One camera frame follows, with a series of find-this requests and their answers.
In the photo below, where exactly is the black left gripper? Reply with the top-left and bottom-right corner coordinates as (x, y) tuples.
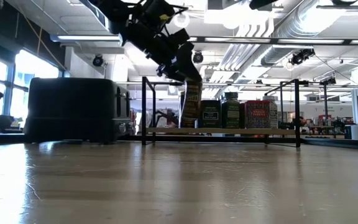
(122, 21), (203, 83)

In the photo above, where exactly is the white and blue box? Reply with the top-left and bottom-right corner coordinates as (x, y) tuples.
(344, 124), (358, 141)

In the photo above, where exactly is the yellow lid spice jar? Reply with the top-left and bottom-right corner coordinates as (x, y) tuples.
(178, 80), (203, 129)

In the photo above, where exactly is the red lid spice tin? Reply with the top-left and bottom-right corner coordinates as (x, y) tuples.
(240, 100), (272, 129)

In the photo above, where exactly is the black four-slot toaster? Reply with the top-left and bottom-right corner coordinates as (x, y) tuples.
(23, 77), (134, 144)

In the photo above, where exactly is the long ceiling light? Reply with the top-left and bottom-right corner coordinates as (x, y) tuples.
(50, 34), (124, 43)

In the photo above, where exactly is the round white ceiling lamp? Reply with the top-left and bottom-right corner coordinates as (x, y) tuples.
(173, 11), (191, 29)

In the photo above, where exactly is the black table frame rail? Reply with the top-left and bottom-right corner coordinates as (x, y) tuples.
(0, 132), (27, 147)
(300, 136), (358, 150)

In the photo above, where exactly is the green spice jar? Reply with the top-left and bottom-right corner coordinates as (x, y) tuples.
(221, 91), (241, 129)

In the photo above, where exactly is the small black block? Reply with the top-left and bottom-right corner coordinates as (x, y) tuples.
(200, 100), (222, 129)

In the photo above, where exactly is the wooden shelf black metal frame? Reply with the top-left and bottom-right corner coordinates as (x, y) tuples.
(140, 76), (301, 149)

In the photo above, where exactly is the black ceiling rail camera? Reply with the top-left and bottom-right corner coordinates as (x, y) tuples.
(289, 48), (316, 66)

